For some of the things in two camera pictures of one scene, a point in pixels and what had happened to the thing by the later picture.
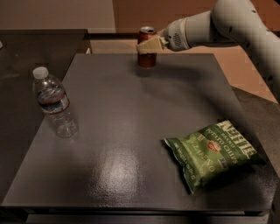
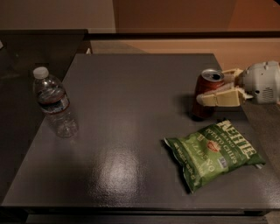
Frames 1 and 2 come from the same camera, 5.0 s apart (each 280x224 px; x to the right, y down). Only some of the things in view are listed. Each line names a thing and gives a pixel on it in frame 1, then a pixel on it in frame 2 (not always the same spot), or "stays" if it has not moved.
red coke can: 149,59 to 208,80
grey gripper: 173,36 to 260,80
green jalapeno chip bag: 213,153 stays
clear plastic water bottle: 54,103 stays
